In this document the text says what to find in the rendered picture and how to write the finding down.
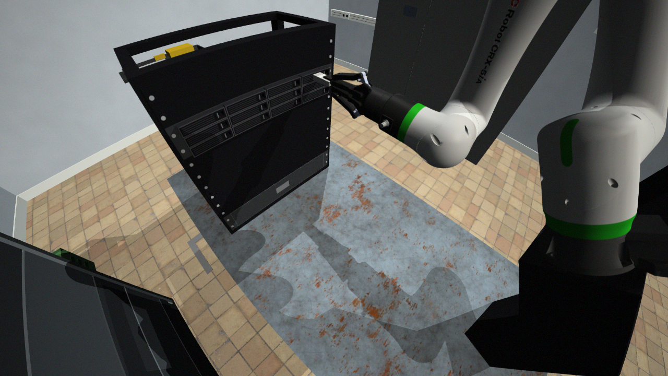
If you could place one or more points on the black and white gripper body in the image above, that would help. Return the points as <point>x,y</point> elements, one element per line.
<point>374,102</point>

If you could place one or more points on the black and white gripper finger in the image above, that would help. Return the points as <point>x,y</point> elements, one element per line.
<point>344,98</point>
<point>337,80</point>

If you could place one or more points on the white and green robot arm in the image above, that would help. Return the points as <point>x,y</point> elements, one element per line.
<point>590,160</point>

